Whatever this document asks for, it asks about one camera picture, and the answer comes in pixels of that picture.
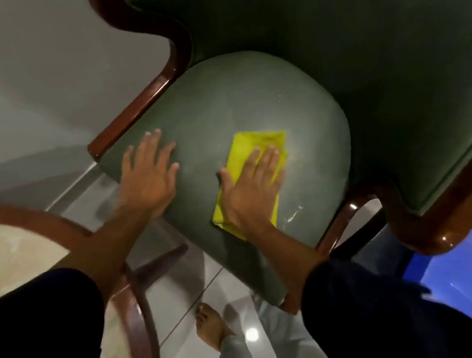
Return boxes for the person's left hand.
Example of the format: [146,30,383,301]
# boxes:
[109,127,188,224]

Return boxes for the person's right hand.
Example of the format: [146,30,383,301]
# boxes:
[213,142,295,237]

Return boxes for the yellow cleaning cloth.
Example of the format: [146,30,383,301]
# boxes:
[200,125,301,246]

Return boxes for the person's right forearm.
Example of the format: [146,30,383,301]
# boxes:
[245,212,336,321]

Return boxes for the person's left forearm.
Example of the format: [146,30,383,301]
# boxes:
[45,200,166,311]

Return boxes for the person's left foot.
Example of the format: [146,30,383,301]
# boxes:
[192,299,238,355]

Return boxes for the round table with wooden rim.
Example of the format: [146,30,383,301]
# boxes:
[0,174,206,358]

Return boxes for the person's grey trousers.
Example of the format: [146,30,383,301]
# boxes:
[197,284,339,358]

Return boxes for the person's right dark sleeve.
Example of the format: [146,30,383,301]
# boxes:
[294,238,472,358]

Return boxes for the green armchair with wooden frame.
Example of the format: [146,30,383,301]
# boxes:
[66,0,472,342]

